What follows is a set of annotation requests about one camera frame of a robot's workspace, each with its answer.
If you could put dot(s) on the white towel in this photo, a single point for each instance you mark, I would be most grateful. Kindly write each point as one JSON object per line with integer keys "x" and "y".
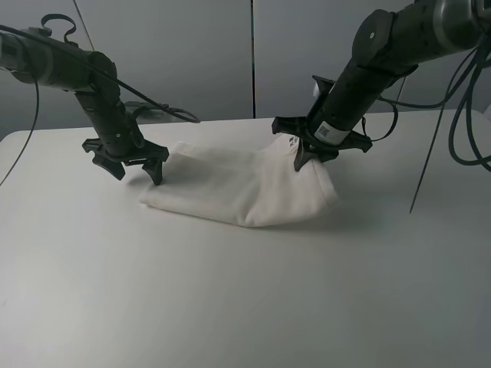
{"x": 244, "y": 188}

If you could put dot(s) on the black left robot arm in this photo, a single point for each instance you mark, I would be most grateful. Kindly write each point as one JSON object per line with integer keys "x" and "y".
{"x": 32, "y": 56}

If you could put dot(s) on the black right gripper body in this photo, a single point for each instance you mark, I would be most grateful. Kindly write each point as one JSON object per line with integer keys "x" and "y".
{"x": 326, "y": 137}

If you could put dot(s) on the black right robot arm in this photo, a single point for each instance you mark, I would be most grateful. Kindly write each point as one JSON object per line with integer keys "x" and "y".
{"x": 387, "y": 47}

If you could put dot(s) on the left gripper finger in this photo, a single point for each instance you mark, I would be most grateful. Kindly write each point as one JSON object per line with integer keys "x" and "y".
{"x": 154, "y": 168}
{"x": 114, "y": 168}

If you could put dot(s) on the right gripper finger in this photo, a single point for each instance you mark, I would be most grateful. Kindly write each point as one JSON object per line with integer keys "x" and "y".
{"x": 328, "y": 154}
{"x": 304, "y": 153}

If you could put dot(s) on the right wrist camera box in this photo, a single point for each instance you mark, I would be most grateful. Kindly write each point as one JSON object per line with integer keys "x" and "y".
{"x": 322, "y": 85}

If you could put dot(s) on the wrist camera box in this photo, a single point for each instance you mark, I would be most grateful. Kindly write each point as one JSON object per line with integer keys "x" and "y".
{"x": 322, "y": 85}
{"x": 146, "y": 111}

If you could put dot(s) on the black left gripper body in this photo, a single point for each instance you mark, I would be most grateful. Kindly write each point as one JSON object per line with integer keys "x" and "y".
{"x": 120, "y": 147}

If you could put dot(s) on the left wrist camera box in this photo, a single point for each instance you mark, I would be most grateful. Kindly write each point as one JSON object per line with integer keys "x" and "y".
{"x": 146, "y": 111}

